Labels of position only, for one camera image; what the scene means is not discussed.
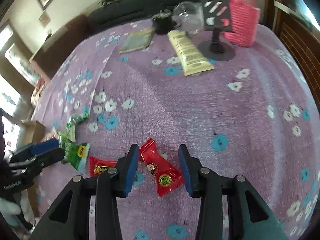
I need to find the green pea snack packet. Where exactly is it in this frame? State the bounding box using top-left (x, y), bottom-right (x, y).
top-left (61, 142), bottom-right (90, 174)

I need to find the red snack bar packet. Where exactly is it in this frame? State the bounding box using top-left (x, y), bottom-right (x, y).
top-left (87, 156), bottom-right (117, 177)

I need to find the red snack packet with logo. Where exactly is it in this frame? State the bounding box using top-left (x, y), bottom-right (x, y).
top-left (139, 138), bottom-right (184, 197)

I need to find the cardboard tray box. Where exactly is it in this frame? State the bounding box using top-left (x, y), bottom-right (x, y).
top-left (22, 119), bottom-right (46, 145)

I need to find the patterned blanket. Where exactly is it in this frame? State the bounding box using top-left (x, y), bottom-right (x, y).
top-left (30, 78), bottom-right (47, 108)

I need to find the brown pink armchair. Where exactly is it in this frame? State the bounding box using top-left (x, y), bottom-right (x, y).
top-left (29, 14), bottom-right (89, 83)

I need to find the purple floral tablecloth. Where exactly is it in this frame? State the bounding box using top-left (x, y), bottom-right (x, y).
top-left (33, 20), bottom-right (319, 239)

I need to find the olive flat pouch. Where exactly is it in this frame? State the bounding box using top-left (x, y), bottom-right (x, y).
top-left (119, 29), bottom-right (154, 54)

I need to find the cream lotion tube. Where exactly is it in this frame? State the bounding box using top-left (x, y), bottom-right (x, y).
top-left (168, 30), bottom-right (214, 76)

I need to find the black leather sofa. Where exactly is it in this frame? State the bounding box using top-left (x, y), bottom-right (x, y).
top-left (88, 0), bottom-right (200, 34)

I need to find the black small pot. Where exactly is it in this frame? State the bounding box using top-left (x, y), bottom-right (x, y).
top-left (151, 9), bottom-right (176, 35)

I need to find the black phone stand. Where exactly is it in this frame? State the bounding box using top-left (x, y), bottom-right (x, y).
top-left (197, 0), bottom-right (235, 62)

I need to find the clear plastic cup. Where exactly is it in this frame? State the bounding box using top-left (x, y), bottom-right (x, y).
top-left (172, 1), bottom-right (203, 34)

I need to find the pink thermos with knit sleeve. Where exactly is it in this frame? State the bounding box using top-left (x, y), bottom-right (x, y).
top-left (224, 0), bottom-right (260, 47)

